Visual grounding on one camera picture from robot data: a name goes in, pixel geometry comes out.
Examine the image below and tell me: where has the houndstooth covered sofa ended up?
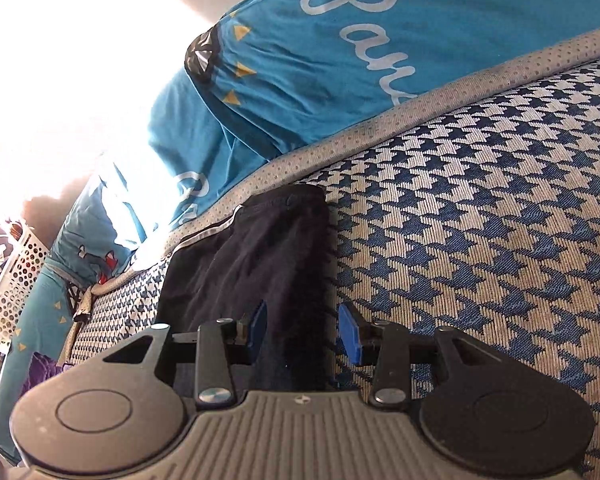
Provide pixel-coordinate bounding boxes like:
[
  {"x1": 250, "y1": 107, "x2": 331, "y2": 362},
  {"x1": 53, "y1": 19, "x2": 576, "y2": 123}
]
[{"x1": 57, "y1": 22, "x2": 600, "y2": 480}]

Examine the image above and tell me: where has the black t-shirt red print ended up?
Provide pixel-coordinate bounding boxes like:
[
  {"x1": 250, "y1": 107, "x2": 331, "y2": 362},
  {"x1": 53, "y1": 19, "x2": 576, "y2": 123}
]
[{"x1": 155, "y1": 184, "x2": 339, "y2": 394}]

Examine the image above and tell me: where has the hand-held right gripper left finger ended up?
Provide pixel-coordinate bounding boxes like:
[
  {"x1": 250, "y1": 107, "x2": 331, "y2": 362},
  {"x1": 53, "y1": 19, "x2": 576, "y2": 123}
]
[{"x1": 102, "y1": 300, "x2": 270, "y2": 408}]

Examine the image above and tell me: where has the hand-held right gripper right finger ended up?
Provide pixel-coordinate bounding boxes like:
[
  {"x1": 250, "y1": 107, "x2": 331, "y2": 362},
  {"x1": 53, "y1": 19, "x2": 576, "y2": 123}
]
[{"x1": 334, "y1": 302, "x2": 505, "y2": 407}]

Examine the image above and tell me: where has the purple floral garment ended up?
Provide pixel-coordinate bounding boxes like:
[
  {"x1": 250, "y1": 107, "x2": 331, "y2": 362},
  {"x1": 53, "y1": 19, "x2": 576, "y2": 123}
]
[{"x1": 22, "y1": 352, "x2": 70, "y2": 397}]

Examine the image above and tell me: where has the white perforated plastic basket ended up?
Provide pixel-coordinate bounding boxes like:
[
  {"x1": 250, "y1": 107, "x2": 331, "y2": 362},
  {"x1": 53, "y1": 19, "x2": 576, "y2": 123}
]
[{"x1": 0, "y1": 224, "x2": 52, "y2": 357}]

